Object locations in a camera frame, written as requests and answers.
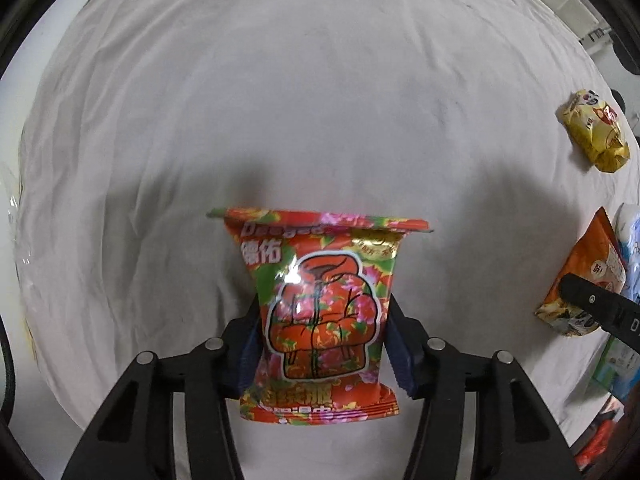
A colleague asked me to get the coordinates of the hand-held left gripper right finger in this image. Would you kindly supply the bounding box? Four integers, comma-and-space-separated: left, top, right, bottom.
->
384, 292, 584, 480

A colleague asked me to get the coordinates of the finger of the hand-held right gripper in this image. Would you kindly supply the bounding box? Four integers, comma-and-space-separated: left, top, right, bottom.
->
557, 274, 640, 353

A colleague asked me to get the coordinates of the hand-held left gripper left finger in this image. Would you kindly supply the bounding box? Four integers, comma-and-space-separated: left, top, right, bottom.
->
61, 296, 262, 480

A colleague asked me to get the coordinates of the red floral snack packet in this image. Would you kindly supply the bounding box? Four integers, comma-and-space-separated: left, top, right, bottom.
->
207, 208, 434, 426

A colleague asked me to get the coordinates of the orange snack packet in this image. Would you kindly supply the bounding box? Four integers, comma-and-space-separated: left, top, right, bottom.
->
535, 207, 628, 337

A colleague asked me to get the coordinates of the green white snack packet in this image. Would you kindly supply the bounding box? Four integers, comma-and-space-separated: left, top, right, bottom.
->
592, 337, 636, 403

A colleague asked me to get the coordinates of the light blue snack packet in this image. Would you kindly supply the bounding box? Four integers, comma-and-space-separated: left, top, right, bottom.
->
614, 203, 640, 306

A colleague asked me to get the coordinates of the yellow snack packet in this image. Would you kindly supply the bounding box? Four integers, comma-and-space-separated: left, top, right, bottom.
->
559, 89, 631, 175

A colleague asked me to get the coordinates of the white sheet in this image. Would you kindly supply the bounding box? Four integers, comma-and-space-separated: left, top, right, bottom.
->
9, 0, 640, 480

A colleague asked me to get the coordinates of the clear plastic bag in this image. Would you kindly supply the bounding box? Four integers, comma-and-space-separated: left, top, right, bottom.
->
0, 160, 32, 351

